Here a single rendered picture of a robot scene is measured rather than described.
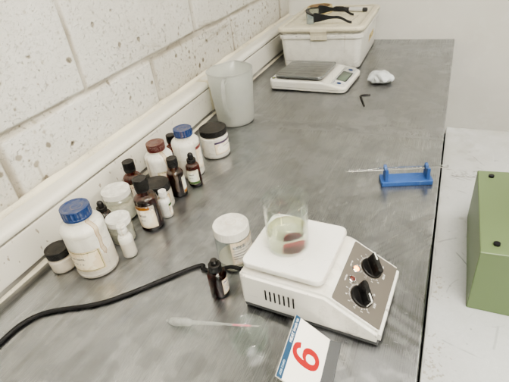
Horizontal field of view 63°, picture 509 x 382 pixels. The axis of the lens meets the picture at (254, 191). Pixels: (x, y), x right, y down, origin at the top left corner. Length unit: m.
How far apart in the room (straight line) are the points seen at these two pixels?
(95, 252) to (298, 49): 1.09
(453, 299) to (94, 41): 0.80
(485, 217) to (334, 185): 0.33
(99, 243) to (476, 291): 0.57
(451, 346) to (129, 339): 0.44
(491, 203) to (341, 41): 0.97
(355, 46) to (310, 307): 1.10
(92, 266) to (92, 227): 0.07
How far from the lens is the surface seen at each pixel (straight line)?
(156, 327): 0.65
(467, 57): 1.91
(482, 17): 1.87
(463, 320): 0.65
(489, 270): 0.61
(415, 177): 0.89
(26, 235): 0.81
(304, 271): 0.56
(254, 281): 0.59
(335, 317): 0.57
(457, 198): 0.87
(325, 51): 1.55
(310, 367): 0.56
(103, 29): 0.97
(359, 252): 0.63
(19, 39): 0.84
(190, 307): 0.66
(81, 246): 0.72
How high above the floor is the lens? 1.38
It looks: 33 degrees down
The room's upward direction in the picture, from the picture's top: 7 degrees counter-clockwise
